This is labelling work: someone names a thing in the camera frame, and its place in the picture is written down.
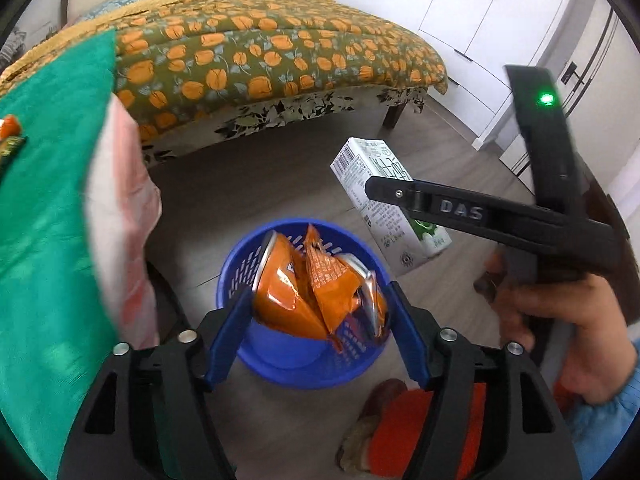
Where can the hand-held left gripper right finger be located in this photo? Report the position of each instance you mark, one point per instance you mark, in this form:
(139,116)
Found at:
(407,335)

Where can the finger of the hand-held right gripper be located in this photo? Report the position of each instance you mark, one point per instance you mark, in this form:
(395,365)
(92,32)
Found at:
(450,210)

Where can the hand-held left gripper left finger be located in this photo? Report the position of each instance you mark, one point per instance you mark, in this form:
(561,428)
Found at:
(227,335)

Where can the blue plastic basket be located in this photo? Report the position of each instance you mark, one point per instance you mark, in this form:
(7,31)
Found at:
(280,355)

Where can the orange snack wrapper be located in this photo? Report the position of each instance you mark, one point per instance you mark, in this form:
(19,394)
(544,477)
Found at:
(327,280)

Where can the white milk carton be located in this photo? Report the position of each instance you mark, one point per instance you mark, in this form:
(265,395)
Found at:
(352,165)

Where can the person's right forearm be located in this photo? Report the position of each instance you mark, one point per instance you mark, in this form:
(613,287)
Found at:
(610,435)

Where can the person's right hand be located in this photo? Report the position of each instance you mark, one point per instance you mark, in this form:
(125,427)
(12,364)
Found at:
(580,325)

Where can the orange plush slipper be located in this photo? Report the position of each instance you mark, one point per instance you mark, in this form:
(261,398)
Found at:
(415,435)

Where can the dark wooden bed leg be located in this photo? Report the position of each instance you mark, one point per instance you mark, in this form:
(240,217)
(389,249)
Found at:
(393,116)

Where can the pink white cloth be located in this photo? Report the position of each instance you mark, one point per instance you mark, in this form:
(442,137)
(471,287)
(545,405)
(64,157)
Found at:
(130,200)

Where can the white wardrobe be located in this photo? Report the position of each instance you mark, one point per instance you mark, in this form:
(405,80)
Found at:
(450,5)

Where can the leaf print bed skirt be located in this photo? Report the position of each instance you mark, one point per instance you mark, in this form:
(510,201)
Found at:
(280,112)

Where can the green tablecloth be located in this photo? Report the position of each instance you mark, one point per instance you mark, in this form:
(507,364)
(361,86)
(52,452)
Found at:
(45,240)

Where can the bed with orange floral cover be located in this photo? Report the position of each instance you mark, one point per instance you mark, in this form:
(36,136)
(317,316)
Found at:
(250,60)

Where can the dark green snack packet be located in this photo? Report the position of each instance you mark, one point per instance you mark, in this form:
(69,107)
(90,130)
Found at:
(11,149)

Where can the orange white snack packet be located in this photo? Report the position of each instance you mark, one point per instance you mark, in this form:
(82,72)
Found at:
(8,127)

